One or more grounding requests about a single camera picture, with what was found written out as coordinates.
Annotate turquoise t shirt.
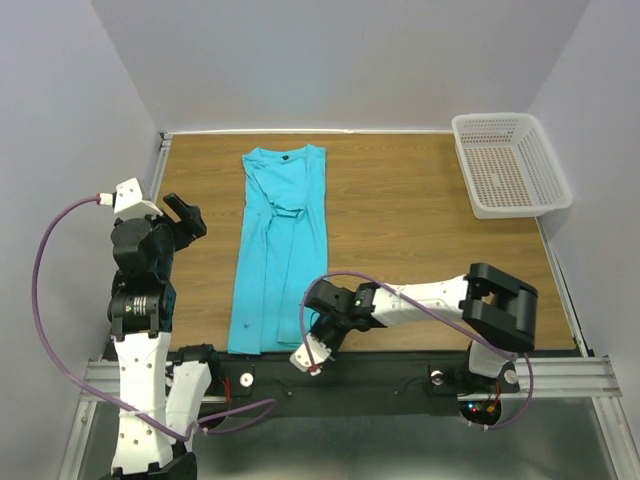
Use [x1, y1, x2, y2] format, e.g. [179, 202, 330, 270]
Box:
[228, 145, 329, 355]

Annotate white plastic basket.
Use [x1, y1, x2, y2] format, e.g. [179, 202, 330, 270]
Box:
[451, 112, 573, 219]

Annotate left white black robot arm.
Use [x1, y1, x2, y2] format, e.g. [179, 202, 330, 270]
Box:
[107, 185, 219, 479]

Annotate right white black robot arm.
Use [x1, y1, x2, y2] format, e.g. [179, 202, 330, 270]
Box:
[289, 263, 538, 395]

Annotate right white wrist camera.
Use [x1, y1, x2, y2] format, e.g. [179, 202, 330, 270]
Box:
[289, 333, 332, 377]

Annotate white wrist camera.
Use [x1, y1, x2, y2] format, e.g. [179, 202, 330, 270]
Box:
[289, 333, 332, 377]
[98, 178, 164, 221]

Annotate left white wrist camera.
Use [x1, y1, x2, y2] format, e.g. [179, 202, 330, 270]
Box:
[98, 178, 164, 221]

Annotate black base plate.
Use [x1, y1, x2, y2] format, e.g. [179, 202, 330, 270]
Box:
[199, 351, 520, 417]

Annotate aluminium frame rail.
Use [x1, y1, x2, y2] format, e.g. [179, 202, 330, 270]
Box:
[57, 132, 174, 480]

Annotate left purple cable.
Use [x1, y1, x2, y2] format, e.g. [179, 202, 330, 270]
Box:
[31, 195, 278, 441]

